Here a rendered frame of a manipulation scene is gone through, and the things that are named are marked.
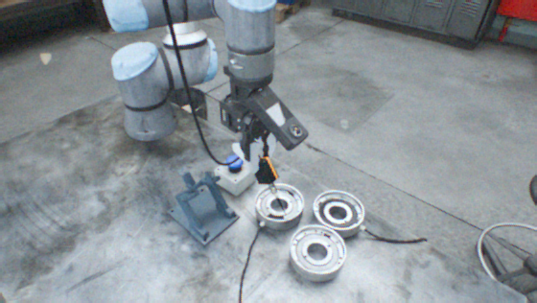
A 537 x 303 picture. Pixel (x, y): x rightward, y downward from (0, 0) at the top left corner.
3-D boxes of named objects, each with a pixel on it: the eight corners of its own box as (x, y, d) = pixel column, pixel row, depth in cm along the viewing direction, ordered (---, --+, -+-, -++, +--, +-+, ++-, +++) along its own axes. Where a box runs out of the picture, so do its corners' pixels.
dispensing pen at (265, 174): (288, 221, 68) (252, 147, 64) (275, 219, 71) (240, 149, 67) (294, 214, 69) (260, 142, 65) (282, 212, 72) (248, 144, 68)
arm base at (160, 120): (115, 127, 100) (105, 97, 93) (158, 104, 108) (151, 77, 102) (146, 148, 92) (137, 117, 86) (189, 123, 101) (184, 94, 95)
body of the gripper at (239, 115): (248, 111, 68) (246, 54, 60) (281, 128, 64) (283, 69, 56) (220, 128, 64) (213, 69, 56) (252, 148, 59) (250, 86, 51)
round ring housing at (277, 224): (275, 189, 81) (275, 176, 78) (312, 211, 75) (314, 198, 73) (245, 216, 74) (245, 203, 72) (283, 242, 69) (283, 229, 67)
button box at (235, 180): (256, 180, 83) (256, 165, 80) (236, 197, 79) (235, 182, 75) (233, 166, 87) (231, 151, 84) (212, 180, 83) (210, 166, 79)
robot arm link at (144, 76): (118, 91, 96) (103, 44, 87) (166, 81, 101) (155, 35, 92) (127, 112, 88) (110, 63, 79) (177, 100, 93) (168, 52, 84)
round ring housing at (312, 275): (328, 296, 61) (331, 284, 58) (278, 266, 65) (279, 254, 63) (351, 253, 67) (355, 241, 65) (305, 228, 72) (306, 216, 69)
